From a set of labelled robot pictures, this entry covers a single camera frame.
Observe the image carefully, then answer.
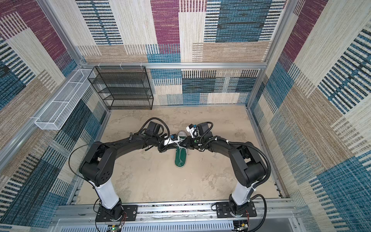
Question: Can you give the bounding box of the white shoelace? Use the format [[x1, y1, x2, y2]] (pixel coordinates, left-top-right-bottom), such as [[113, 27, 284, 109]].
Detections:
[[175, 138, 187, 166]]

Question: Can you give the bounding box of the green canvas sneaker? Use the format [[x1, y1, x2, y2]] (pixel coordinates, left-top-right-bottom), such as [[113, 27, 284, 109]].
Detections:
[[175, 130, 187, 168]]

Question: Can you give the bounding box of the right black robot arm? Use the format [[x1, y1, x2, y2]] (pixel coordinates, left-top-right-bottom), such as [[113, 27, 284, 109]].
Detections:
[[180, 136, 271, 217]]

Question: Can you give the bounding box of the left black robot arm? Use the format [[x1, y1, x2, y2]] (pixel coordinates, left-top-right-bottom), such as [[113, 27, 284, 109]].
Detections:
[[79, 134, 180, 220]]

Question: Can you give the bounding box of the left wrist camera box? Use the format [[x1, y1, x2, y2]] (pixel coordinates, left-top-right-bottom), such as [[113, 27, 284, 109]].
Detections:
[[144, 121, 182, 146]]

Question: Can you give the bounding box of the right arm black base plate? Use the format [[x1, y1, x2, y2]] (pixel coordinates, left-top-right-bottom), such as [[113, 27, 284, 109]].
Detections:
[[211, 201, 257, 218]]

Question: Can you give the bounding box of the black wire mesh shelf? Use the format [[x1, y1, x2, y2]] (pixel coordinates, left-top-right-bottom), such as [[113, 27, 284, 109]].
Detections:
[[88, 66, 154, 110]]

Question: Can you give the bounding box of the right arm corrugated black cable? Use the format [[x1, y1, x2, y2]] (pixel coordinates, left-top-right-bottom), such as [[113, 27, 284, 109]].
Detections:
[[225, 140, 271, 189]]

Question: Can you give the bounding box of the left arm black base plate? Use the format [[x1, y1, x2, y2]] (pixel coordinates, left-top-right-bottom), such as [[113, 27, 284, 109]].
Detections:
[[95, 205, 138, 222]]

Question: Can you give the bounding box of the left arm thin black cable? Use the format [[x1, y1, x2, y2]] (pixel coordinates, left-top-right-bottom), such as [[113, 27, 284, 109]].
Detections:
[[68, 144, 93, 183]]

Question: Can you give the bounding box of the aluminium mounting rail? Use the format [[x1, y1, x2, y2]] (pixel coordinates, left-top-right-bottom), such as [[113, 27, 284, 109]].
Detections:
[[48, 198, 305, 232]]

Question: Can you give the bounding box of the white wire mesh basket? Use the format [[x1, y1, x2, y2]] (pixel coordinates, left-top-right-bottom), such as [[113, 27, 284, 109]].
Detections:
[[35, 69, 91, 131]]

